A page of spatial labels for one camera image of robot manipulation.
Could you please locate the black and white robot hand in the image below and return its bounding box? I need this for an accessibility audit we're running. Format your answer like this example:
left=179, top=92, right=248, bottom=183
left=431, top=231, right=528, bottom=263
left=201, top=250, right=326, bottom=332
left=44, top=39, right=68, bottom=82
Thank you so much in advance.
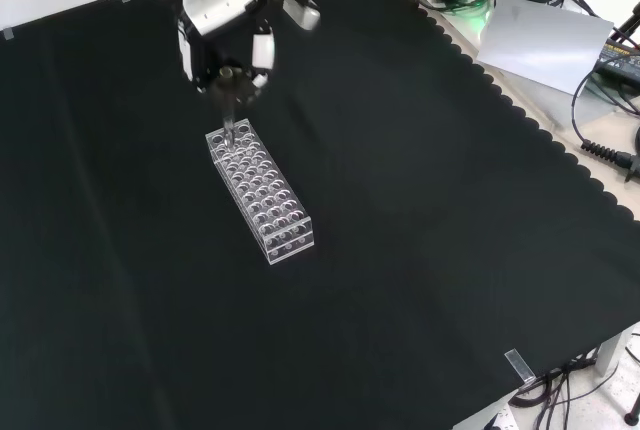
left=177, top=0, right=322, bottom=107

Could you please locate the clear glass test tube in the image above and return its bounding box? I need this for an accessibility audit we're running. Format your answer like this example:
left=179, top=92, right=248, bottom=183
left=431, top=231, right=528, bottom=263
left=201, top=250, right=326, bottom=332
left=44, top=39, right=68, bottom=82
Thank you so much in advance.
left=218, top=66, right=238, bottom=152

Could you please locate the clear plastic test tube rack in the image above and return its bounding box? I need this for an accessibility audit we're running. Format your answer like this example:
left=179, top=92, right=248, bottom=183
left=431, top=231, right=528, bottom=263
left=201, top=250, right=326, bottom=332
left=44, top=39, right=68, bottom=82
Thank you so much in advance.
left=204, top=119, right=316, bottom=266

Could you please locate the black bench cloth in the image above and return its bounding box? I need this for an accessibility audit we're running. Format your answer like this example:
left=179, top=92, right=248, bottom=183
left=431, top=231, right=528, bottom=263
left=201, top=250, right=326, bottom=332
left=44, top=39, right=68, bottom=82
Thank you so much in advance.
left=0, top=0, right=640, bottom=430

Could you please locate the pale board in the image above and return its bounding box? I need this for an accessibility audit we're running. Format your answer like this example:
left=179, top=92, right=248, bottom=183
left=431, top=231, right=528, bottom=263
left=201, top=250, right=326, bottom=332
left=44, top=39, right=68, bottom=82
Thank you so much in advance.
left=474, top=0, right=615, bottom=97

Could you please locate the black power adapter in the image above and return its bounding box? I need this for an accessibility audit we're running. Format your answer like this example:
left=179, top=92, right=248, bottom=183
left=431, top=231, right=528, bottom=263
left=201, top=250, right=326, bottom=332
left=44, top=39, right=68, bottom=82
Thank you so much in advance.
left=593, top=39, right=640, bottom=85

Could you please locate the black tripod leg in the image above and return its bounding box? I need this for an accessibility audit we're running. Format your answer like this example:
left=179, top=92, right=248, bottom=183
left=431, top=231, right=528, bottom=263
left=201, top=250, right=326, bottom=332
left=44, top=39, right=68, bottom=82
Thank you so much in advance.
left=608, top=0, right=640, bottom=49

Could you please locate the clear tape strip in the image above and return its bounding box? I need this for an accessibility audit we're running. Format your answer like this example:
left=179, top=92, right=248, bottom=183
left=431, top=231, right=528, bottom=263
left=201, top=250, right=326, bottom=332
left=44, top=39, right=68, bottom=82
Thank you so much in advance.
left=503, top=348, right=537, bottom=385

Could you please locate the white power strip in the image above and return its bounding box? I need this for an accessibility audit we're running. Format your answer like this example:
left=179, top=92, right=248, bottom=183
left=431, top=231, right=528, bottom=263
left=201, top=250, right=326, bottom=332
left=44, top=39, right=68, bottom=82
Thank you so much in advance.
left=487, top=400, right=518, bottom=430

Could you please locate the white table leg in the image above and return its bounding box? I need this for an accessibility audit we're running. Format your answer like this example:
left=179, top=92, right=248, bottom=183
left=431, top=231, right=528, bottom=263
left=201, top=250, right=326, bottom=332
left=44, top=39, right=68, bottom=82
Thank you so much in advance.
left=594, top=328, right=627, bottom=379

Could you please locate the black cable with ribbed plug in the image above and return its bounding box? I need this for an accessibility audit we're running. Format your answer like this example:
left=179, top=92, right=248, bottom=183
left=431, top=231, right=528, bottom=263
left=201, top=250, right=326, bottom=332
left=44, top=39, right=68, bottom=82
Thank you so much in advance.
left=569, top=68, right=640, bottom=182

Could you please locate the black cable bundle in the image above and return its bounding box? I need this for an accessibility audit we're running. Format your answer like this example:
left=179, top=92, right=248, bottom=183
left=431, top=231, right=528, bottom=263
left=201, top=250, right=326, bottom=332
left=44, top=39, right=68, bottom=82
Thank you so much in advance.
left=508, top=332, right=640, bottom=430

